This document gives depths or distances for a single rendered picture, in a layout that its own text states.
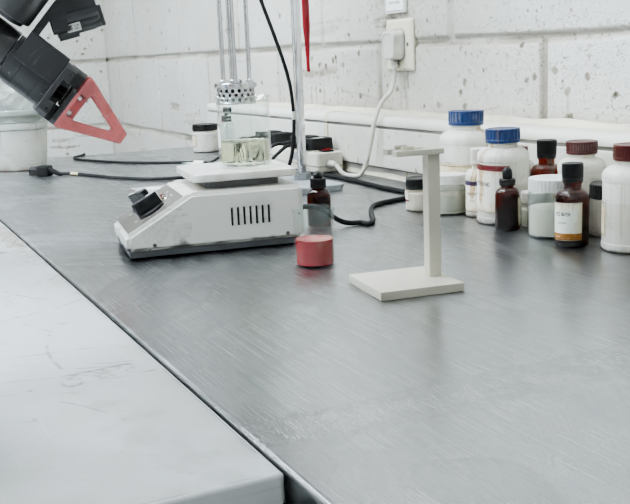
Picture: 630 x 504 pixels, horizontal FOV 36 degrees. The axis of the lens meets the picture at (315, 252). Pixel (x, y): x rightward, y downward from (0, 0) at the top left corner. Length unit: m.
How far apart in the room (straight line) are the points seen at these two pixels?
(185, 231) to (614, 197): 0.45
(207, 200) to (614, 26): 0.55
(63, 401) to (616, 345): 0.38
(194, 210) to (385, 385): 0.49
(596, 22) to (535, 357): 0.69
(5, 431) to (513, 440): 0.29
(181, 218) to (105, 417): 0.49
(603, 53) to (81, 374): 0.82
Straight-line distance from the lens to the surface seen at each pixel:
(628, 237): 1.03
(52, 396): 0.66
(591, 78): 1.31
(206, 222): 1.08
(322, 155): 1.77
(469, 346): 0.72
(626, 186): 1.02
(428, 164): 0.88
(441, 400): 0.61
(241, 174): 1.08
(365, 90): 1.81
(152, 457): 0.55
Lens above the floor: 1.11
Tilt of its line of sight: 11 degrees down
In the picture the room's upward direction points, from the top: 2 degrees counter-clockwise
